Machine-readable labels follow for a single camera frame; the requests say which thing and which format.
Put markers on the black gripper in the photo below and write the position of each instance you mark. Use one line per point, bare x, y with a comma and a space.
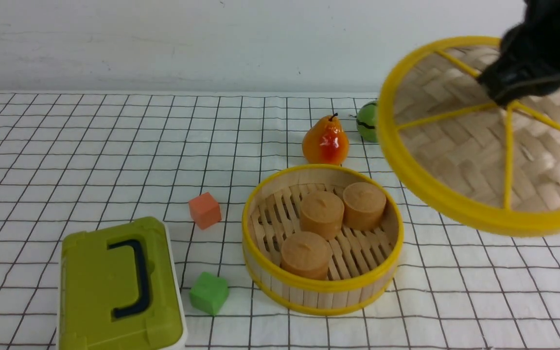
529, 58

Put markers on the yellow woven steamer lid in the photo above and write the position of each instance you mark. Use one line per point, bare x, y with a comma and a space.
495, 169

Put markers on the yellow bamboo steamer basket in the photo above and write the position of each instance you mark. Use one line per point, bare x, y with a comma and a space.
362, 265

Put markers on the green toy watermelon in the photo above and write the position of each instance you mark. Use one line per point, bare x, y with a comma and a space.
365, 119

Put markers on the brown round bun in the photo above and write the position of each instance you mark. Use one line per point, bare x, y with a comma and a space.
364, 206
307, 255
322, 212

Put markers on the orange toy pear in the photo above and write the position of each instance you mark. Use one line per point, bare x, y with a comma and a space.
326, 142

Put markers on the orange foam cube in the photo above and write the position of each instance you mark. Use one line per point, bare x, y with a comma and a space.
205, 210

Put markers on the green foam cube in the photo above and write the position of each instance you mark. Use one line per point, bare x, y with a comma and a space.
209, 293

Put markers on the green lidded storage box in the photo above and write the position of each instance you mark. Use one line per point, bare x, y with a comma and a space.
118, 290

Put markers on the white checkered tablecloth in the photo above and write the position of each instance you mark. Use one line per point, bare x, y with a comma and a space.
73, 162

